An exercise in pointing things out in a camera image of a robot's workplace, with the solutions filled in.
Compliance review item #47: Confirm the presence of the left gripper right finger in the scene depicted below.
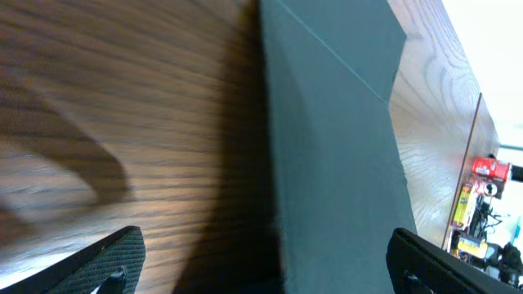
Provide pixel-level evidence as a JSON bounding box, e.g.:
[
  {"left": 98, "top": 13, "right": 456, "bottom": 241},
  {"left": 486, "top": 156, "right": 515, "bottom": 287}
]
[{"left": 386, "top": 228, "right": 519, "bottom": 294}]

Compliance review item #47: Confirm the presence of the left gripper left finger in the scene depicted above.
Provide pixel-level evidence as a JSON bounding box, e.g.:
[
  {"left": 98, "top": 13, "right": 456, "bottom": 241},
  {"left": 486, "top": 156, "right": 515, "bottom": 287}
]
[{"left": 1, "top": 226, "right": 145, "bottom": 294}]

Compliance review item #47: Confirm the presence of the dark green box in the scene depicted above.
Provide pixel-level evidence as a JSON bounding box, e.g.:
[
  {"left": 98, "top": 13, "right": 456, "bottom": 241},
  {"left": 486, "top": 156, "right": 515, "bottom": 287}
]
[{"left": 261, "top": 0, "right": 415, "bottom": 293}]

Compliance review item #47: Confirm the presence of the background clutter of items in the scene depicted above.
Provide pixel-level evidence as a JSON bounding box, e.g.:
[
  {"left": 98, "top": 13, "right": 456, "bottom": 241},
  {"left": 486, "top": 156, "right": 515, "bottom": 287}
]
[{"left": 447, "top": 176, "right": 522, "bottom": 291}]

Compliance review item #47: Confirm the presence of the yellow package in background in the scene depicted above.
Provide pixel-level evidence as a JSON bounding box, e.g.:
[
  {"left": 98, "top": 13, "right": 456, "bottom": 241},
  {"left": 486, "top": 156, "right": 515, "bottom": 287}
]
[{"left": 452, "top": 183, "right": 478, "bottom": 229}]

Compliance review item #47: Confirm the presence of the red can in background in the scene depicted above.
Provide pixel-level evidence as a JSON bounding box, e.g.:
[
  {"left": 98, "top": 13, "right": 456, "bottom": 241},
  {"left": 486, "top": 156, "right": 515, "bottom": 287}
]
[{"left": 472, "top": 157, "right": 512, "bottom": 182}]

